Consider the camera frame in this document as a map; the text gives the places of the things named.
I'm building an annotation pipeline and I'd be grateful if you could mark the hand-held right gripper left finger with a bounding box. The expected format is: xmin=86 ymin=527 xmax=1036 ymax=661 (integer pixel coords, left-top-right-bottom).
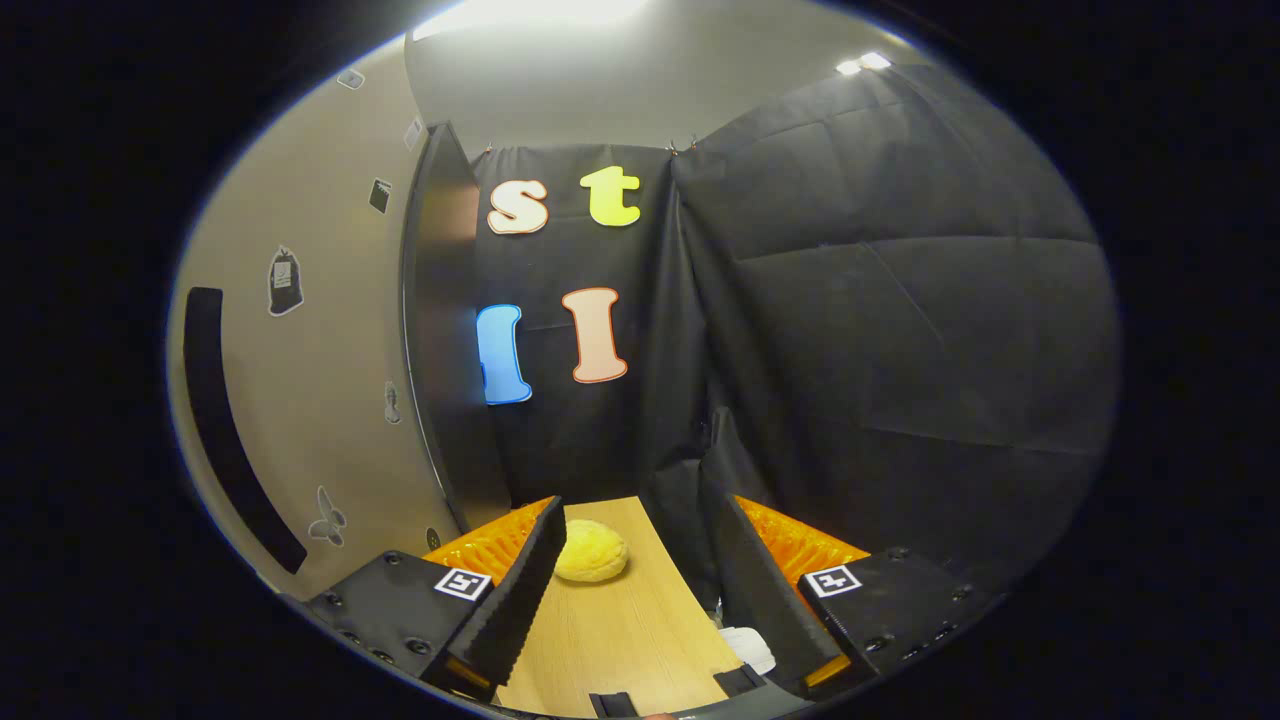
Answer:
xmin=305 ymin=495 xmax=567 ymax=701

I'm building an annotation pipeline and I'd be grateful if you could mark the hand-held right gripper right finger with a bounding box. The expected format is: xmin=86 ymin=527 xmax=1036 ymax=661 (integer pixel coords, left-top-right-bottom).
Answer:
xmin=698 ymin=475 xmax=993 ymax=701

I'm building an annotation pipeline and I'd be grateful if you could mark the black door handle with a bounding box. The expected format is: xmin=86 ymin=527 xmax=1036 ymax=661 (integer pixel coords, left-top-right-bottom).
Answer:
xmin=183 ymin=287 xmax=308 ymax=576

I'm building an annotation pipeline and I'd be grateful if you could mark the white crumpled paper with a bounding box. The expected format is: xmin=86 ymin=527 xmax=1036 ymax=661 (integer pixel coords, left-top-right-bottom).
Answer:
xmin=720 ymin=625 xmax=777 ymax=676

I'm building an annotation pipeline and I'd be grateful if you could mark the yellow bread toy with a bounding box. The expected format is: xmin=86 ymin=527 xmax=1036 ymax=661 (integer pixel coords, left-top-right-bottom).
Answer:
xmin=553 ymin=518 xmax=630 ymax=583

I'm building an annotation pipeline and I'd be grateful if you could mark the black backdrop cloth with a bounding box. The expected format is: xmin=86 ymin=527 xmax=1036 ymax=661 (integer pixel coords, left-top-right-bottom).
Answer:
xmin=470 ymin=65 xmax=1121 ymax=611

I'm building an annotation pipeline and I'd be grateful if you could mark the long ceiling light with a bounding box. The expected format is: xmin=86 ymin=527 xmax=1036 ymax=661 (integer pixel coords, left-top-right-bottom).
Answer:
xmin=410 ymin=0 xmax=651 ymax=41

